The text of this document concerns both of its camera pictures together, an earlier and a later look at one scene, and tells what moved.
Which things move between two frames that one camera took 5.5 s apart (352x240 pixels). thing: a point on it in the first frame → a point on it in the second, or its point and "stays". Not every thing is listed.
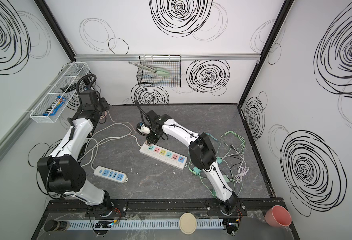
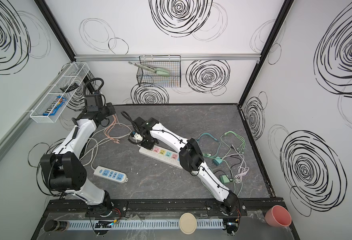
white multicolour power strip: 164,156 stays
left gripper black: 89,98 → 93,107
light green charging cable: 242,149 stays
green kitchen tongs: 155,70 stays
